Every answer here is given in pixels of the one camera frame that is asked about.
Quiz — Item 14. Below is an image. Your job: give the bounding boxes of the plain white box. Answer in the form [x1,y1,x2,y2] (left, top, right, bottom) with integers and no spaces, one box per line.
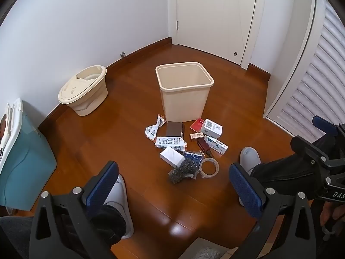
[160,146,184,167]

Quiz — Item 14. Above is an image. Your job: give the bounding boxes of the person's right white slipper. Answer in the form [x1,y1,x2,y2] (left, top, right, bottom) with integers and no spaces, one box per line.
[239,147,261,174]

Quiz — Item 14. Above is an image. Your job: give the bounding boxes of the person's left white slipper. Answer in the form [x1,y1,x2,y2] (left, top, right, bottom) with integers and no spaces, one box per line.
[104,175,134,239]

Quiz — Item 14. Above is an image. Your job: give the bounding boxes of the dark red box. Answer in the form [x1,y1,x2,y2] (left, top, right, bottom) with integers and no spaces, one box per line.
[197,139,211,153]

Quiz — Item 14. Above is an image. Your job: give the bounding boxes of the brown cardboard box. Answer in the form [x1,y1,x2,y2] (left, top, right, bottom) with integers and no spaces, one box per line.
[165,122,184,139]

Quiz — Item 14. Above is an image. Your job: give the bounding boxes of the person's white slipper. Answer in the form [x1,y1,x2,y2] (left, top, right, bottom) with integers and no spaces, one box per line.
[239,147,261,174]
[104,175,134,239]

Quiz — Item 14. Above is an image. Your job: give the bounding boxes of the red flat box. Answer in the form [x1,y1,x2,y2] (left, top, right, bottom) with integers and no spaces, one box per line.
[189,118,206,132]

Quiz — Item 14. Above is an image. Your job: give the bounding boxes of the white box with label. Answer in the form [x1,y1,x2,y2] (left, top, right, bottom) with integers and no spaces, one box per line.
[203,119,224,137]

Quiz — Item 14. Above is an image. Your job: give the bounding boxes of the clear tape roll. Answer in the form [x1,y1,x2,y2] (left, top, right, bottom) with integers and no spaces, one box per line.
[200,157,219,178]

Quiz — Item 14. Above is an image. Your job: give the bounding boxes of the beige plastic waste bin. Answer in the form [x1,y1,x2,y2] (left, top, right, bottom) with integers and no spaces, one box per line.
[155,62,215,122]

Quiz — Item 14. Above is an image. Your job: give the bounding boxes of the person's left leg black sock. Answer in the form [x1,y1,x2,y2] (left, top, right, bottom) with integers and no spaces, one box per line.
[90,204,127,246]

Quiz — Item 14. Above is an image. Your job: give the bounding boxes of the beige lidded bucket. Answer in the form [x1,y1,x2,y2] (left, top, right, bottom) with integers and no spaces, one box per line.
[58,65,108,116]

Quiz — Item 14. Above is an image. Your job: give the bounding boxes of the grey cloth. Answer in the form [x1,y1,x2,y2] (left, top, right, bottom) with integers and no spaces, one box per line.
[0,216,33,259]

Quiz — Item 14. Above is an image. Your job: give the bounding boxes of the white and blue box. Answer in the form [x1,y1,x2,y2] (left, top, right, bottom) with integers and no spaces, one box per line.
[203,136,229,155]

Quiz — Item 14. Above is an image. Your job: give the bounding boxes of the steel scrubbers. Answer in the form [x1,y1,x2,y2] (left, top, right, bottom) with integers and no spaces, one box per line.
[168,151,203,185]

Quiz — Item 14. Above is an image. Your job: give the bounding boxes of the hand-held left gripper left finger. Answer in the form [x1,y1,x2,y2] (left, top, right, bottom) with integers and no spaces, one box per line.
[28,161,127,259]

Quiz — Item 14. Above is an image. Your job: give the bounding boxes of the teal storage box white lid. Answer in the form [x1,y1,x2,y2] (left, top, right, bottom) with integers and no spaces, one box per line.
[0,98,58,211]

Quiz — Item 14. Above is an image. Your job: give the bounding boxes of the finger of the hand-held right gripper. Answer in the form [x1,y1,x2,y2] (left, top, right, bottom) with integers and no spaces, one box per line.
[313,115,345,137]
[290,135,337,168]

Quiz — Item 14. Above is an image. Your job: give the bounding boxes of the white louvered closet door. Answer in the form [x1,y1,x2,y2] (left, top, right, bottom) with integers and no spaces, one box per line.
[265,0,345,144]

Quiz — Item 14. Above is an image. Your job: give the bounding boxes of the person's right leg black pants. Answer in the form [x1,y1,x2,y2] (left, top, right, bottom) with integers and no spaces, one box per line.
[250,152,324,193]

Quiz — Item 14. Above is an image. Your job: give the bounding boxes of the flat white printed packet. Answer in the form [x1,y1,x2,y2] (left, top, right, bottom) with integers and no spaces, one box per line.
[154,136,187,151]

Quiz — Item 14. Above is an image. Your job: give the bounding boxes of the person's right hand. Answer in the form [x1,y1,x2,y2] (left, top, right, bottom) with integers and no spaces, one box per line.
[321,202,345,239]

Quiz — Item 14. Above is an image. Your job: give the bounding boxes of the white orange snack wrapper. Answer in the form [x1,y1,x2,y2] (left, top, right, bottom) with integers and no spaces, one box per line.
[145,115,165,141]

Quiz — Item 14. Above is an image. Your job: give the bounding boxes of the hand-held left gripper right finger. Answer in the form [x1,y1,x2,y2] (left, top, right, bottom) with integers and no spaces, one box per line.
[229,163,324,259]

